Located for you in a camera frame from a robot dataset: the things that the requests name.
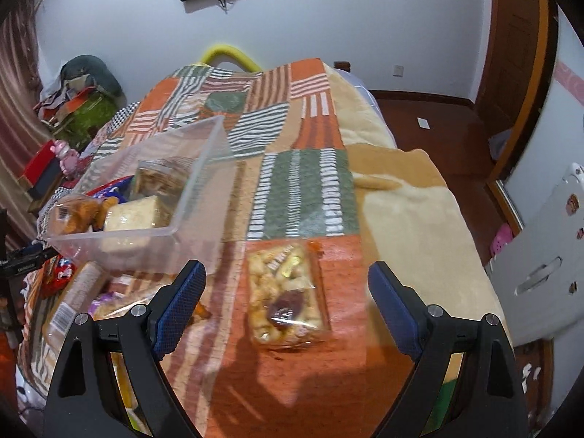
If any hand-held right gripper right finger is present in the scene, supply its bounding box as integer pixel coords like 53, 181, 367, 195
367, 260, 532, 438

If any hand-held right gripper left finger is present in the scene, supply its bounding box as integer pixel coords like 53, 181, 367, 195
43, 259, 207, 438

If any clear plastic container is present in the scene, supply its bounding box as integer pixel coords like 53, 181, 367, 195
45, 115, 239, 280

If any clear packet of mixed snacks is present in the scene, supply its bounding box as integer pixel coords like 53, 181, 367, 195
245, 241, 333, 353

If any bag of orange fried snacks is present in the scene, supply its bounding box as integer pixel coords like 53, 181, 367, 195
49, 193, 109, 237

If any clear jar of snacks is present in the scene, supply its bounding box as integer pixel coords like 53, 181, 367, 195
135, 157, 198, 202

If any purple snack packet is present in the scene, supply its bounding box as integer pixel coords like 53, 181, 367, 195
90, 289, 153, 321

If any long brown biscuit packet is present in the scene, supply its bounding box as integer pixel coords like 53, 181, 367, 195
42, 262, 111, 339

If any yellow snack packet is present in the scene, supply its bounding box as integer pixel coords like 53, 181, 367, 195
108, 351, 153, 436

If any red box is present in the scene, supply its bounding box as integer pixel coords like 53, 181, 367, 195
23, 141, 64, 189

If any pink toy figure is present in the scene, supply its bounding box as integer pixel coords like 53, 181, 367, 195
51, 141, 87, 180

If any blue and red snack packet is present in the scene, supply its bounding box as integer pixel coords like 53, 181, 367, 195
86, 177, 134, 205

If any pink slipper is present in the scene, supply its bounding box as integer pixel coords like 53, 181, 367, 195
489, 223, 515, 257

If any striped brown curtain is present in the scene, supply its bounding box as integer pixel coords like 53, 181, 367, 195
0, 7, 53, 242

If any white plastic chair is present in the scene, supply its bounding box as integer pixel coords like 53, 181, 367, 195
484, 163, 584, 345

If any pile of bags and clothes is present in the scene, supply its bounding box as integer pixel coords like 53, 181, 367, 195
34, 55, 123, 149

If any patchwork striped blanket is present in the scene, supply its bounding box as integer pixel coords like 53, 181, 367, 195
16, 58, 516, 438

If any yellow bed headboard tube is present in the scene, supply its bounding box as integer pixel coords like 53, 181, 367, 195
200, 45, 264, 74

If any brown wooden door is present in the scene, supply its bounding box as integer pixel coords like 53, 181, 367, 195
473, 0, 560, 185

